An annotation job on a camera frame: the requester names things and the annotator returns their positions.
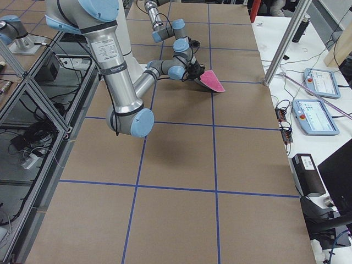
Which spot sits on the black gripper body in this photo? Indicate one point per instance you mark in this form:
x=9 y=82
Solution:
x=196 y=70

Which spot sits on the pink towel with grey back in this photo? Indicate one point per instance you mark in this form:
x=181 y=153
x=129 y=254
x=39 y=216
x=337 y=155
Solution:
x=209 y=80

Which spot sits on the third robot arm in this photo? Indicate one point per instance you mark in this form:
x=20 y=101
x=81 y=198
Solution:
x=15 y=35

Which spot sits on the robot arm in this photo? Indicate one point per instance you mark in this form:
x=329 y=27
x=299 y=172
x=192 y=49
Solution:
x=167 y=24
x=97 y=22

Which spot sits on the small electronics board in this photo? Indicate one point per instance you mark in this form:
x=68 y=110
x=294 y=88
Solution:
x=285 y=127

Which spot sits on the black cylinder bottle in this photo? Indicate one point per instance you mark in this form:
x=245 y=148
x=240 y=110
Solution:
x=301 y=29

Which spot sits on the lower teach pendant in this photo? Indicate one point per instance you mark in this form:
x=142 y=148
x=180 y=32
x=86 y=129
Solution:
x=314 y=118

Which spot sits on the teach pendant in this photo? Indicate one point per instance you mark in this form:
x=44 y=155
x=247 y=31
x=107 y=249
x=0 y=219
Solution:
x=322 y=82
x=314 y=118

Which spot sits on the upper teach pendant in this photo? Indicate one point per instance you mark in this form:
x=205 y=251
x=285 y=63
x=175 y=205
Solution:
x=322 y=82

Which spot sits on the wooden board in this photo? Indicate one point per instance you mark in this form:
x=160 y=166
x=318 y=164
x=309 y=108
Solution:
x=340 y=50

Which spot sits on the black box with label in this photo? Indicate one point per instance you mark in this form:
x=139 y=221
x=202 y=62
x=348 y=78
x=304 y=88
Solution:
x=310 y=183

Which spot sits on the black monitor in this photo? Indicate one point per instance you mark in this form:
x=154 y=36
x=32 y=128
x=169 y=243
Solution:
x=335 y=172

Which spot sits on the white power strip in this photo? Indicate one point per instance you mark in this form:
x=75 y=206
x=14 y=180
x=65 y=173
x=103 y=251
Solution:
x=29 y=161

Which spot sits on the black monitor stand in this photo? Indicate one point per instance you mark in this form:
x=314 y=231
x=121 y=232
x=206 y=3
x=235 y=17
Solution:
x=330 y=228

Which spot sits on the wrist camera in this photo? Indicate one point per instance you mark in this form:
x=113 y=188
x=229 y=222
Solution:
x=194 y=43

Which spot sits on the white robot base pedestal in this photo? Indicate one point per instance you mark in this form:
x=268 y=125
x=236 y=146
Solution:
x=134 y=68

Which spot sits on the aluminium frame post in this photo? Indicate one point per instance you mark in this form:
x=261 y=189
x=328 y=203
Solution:
x=286 y=40

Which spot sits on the metal frame side table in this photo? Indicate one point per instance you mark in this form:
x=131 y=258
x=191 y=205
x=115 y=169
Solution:
x=41 y=113

